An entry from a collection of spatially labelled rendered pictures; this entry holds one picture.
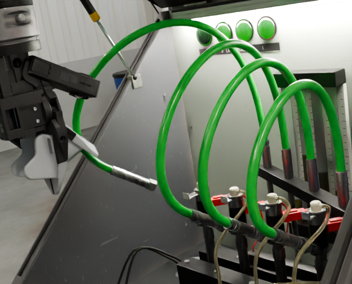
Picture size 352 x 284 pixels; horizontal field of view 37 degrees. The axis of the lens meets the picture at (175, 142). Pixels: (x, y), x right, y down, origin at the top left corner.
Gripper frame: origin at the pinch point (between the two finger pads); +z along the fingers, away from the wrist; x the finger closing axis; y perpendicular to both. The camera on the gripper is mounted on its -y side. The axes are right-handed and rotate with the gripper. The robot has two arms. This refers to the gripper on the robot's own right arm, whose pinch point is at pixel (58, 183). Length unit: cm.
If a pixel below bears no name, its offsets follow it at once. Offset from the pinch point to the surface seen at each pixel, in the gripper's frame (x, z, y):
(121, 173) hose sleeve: -12.6, 6.7, -19.7
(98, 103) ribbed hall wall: -585, 94, -403
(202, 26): -4.9, -17.2, -38.9
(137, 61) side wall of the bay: -34, -11, -45
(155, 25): -8.4, -18.8, -30.4
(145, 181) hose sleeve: -11.0, 9.4, -23.7
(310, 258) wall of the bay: 1, 38, -57
